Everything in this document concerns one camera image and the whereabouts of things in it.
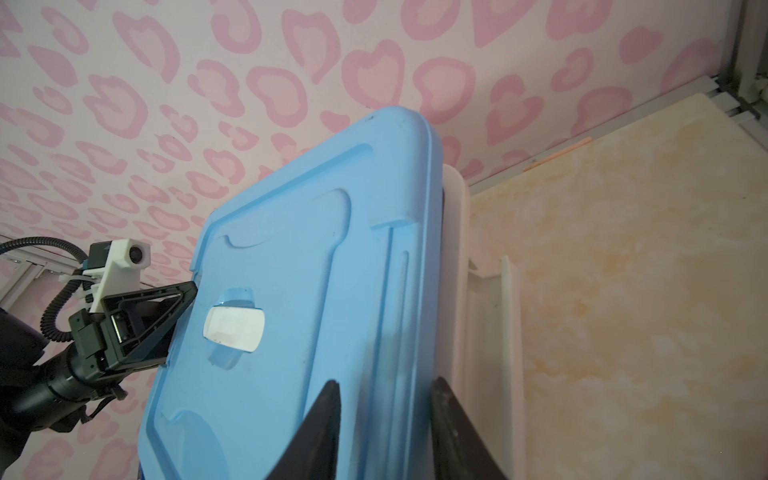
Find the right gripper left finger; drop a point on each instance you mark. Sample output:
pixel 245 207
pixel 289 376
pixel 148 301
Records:
pixel 312 453

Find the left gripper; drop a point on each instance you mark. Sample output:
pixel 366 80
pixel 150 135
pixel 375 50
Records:
pixel 142 325

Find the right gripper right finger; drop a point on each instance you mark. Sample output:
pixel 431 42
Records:
pixel 458 451

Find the white plastic storage bin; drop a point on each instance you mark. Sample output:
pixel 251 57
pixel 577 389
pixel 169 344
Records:
pixel 478 343

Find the blue plastic bin lid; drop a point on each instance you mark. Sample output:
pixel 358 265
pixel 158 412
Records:
pixel 327 270

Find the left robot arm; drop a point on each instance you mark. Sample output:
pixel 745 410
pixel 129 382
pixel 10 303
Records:
pixel 52 379

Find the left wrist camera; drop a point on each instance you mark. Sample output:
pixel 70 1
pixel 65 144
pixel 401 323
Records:
pixel 114 267

